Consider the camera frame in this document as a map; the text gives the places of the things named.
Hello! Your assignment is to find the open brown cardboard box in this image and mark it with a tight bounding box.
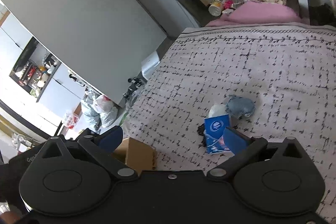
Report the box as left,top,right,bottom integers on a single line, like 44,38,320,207
112,137,157,174

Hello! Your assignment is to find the person's left hand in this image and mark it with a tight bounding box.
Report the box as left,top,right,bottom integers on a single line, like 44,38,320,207
0,202,21,224

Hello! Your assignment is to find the white small appliance box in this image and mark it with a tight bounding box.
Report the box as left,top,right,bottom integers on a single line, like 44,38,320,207
141,51,160,80

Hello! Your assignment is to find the pink blanket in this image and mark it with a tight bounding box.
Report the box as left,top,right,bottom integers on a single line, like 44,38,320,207
206,1,303,27

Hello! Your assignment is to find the black lace fabric piece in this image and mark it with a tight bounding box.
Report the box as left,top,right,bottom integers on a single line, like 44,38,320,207
197,123,207,147

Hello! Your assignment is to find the black patterned white bed cover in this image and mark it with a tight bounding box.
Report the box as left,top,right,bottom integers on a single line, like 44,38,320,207
122,23,335,222

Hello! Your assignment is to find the blue denim heart pillow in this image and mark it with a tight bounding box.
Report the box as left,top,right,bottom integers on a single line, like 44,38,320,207
226,95,256,119

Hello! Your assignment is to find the light blue plastic bag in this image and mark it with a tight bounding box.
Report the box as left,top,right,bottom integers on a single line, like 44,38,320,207
80,89,101,133

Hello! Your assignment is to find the yellow paper cup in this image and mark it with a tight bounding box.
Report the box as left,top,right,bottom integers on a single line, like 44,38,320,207
209,1,224,17

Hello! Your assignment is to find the white soft pouch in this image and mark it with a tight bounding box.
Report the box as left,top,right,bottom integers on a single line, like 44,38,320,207
208,104,227,118

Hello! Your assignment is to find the red white plastic bag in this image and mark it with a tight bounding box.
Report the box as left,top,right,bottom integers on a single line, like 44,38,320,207
62,111,79,129

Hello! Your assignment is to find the blue Vinda tissue pack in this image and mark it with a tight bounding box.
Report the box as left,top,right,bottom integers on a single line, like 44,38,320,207
204,114,231,155

